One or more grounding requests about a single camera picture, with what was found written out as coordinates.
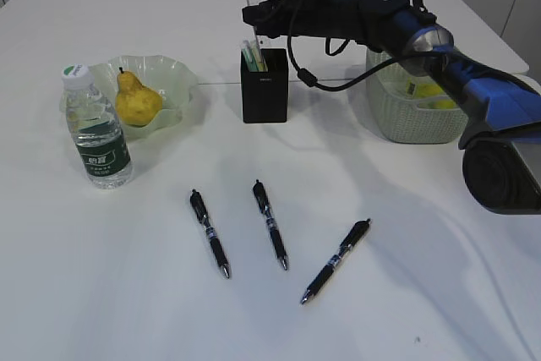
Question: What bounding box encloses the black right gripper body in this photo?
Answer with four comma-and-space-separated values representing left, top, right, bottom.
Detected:
242, 0, 321, 38

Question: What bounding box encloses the teal utility knife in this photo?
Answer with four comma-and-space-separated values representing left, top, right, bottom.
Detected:
241, 40, 259, 72

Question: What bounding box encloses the yellow utility knife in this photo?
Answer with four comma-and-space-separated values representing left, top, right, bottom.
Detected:
250, 40, 268, 72

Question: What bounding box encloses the yellow waste paper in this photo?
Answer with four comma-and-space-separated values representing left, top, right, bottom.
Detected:
405, 77, 457, 110

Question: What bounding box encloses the yellow pear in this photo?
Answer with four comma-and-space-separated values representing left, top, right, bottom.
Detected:
115, 67, 163, 127

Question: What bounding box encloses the black pen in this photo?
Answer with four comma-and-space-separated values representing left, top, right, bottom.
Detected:
189, 189, 231, 279
252, 179, 289, 271
300, 219, 371, 305

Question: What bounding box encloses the clear water bottle green label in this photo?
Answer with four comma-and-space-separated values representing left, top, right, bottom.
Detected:
62, 64, 133, 189

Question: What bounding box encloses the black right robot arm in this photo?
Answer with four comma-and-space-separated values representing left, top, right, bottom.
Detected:
242, 0, 540, 215

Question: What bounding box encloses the black square pen holder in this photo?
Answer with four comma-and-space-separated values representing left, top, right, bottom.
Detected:
240, 48, 289, 123

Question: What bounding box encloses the green plastic woven basket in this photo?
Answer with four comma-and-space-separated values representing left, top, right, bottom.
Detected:
366, 63, 467, 144

